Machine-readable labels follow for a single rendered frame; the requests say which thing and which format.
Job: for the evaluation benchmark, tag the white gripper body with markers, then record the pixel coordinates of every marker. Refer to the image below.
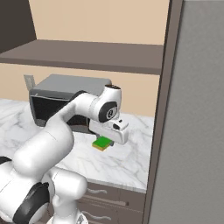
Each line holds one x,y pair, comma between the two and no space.
116,136

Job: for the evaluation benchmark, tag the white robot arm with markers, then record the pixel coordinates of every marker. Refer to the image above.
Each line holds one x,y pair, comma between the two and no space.
43,145

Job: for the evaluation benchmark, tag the green and yellow sponge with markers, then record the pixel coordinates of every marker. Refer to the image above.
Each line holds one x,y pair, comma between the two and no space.
101,144

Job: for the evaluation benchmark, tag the grey microwave oven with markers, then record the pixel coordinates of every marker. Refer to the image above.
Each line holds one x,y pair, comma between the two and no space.
61,84

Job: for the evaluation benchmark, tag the brown shallow drawer front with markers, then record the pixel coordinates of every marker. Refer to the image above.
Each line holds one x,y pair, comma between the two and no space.
112,194

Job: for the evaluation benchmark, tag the brown fridge housing panel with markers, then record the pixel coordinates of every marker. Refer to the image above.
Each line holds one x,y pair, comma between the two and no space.
163,87

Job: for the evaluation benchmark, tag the brown deep drawer front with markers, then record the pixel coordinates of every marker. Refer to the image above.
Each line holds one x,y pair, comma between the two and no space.
122,215

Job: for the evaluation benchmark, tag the grey fridge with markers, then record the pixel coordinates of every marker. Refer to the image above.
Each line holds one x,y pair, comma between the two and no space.
195,116

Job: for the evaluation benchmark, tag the brown wall shelf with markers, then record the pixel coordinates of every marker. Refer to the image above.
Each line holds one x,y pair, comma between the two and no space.
87,55

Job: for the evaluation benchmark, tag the grey wall outlet plate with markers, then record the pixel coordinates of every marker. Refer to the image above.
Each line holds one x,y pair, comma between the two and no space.
29,81

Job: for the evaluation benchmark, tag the dark brown wall cupboard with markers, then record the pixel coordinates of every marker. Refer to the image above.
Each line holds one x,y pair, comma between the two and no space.
14,23

